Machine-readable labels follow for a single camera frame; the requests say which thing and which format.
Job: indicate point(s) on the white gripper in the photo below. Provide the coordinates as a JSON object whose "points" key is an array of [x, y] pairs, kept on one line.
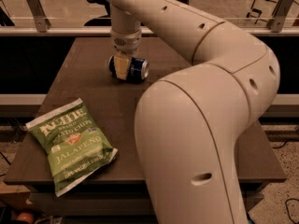
{"points": [[126, 43]]}

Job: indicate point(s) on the left metal rail bracket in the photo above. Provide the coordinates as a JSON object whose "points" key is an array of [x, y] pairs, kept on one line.
{"points": [[42, 23]]}

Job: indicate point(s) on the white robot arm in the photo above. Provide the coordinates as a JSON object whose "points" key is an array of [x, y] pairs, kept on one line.
{"points": [[187, 123]]}

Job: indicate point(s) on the right metal rail bracket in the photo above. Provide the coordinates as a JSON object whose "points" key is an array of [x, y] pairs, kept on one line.
{"points": [[279, 15]]}

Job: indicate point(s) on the orange object under table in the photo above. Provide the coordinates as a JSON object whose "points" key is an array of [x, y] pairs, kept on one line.
{"points": [[26, 217]]}

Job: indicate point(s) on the metal rail bracket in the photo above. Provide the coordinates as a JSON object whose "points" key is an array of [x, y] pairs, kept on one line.
{"points": [[42, 23], [279, 15]]}

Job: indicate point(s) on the yellow black cart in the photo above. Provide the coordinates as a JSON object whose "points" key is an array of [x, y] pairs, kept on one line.
{"points": [[261, 11]]}

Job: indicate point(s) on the green jalapeno chips bag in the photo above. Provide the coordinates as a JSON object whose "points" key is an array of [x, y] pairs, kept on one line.
{"points": [[74, 144]]}

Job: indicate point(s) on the blue pepsi can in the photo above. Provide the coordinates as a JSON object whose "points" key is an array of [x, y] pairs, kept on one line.
{"points": [[138, 70]]}

